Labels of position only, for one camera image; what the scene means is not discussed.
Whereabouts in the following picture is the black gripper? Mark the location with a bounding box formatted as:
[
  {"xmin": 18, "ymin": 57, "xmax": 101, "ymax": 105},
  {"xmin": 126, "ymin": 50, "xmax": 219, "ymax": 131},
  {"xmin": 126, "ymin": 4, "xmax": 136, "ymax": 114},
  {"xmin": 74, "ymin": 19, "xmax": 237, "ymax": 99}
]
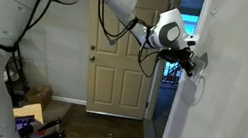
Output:
[{"xmin": 177, "ymin": 46, "xmax": 201, "ymax": 79}]

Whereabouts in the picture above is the beige panelled door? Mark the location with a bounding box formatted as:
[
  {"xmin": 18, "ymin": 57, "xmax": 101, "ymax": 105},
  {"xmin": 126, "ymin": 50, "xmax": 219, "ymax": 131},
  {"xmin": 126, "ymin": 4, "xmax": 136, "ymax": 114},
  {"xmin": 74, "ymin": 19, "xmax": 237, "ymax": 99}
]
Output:
[{"xmin": 71, "ymin": 0, "xmax": 173, "ymax": 123}]

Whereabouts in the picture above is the round door knob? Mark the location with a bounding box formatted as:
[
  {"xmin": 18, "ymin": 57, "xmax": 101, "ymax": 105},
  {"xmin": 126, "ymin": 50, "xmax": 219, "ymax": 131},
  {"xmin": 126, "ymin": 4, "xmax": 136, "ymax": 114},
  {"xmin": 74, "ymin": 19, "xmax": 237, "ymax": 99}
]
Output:
[{"xmin": 87, "ymin": 54, "xmax": 96, "ymax": 62}]

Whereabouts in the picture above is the round deadbolt lock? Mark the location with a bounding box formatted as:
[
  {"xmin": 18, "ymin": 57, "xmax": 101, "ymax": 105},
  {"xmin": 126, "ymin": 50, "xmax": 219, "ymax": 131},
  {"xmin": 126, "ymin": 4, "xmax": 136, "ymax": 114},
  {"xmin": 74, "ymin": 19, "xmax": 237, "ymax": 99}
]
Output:
[{"xmin": 89, "ymin": 43, "xmax": 97, "ymax": 52}]

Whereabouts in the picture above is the black bar clamp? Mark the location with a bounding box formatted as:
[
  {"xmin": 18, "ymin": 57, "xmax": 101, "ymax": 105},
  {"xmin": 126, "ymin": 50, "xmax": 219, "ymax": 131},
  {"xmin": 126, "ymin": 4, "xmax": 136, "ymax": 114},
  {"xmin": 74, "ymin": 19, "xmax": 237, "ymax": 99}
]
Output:
[
  {"xmin": 35, "ymin": 114, "xmax": 64, "ymax": 137},
  {"xmin": 36, "ymin": 126, "xmax": 68, "ymax": 138}
]

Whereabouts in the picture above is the brown cardboard box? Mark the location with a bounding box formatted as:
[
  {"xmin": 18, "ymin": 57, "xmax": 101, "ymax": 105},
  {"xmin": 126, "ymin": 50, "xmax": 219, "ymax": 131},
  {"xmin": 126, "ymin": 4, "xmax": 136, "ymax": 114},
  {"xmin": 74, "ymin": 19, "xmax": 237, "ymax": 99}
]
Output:
[{"xmin": 23, "ymin": 81, "xmax": 55, "ymax": 112}]

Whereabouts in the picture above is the black stand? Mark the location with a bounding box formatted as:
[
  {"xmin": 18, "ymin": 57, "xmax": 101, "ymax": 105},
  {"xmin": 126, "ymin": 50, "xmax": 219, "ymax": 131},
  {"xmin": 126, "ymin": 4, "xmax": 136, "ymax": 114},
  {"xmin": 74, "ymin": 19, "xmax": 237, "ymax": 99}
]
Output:
[{"xmin": 0, "ymin": 45, "xmax": 38, "ymax": 107}]

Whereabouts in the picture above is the purple lit device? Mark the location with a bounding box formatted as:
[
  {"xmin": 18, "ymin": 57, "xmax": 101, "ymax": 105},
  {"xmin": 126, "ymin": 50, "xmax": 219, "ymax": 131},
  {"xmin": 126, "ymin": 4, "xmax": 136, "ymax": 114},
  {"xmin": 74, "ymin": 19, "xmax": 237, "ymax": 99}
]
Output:
[{"xmin": 11, "ymin": 112, "xmax": 38, "ymax": 138}]

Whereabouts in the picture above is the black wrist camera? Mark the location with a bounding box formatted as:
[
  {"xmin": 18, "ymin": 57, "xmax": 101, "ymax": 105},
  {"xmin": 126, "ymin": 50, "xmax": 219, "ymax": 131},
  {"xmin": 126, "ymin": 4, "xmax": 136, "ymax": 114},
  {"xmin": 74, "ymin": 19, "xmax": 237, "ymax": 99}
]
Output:
[{"xmin": 157, "ymin": 47, "xmax": 186, "ymax": 66}]

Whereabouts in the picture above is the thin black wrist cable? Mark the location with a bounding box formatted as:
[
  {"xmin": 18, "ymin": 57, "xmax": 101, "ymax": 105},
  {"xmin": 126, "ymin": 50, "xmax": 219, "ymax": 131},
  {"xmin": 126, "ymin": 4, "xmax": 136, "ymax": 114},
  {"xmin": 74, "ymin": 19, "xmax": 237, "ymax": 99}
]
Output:
[{"xmin": 134, "ymin": 25, "xmax": 172, "ymax": 81}]

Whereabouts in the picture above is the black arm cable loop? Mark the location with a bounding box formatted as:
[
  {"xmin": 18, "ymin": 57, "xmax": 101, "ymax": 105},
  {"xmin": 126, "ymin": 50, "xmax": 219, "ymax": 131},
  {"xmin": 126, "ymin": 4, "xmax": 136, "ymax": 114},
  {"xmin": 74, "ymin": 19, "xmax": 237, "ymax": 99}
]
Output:
[{"xmin": 85, "ymin": 0, "xmax": 144, "ymax": 50}]

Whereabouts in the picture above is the thick black cable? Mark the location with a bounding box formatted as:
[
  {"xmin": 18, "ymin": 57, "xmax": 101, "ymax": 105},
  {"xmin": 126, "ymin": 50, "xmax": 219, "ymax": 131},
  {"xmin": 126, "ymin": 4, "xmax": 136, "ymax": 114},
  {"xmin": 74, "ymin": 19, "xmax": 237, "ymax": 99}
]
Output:
[{"xmin": 14, "ymin": 0, "xmax": 62, "ymax": 59}]

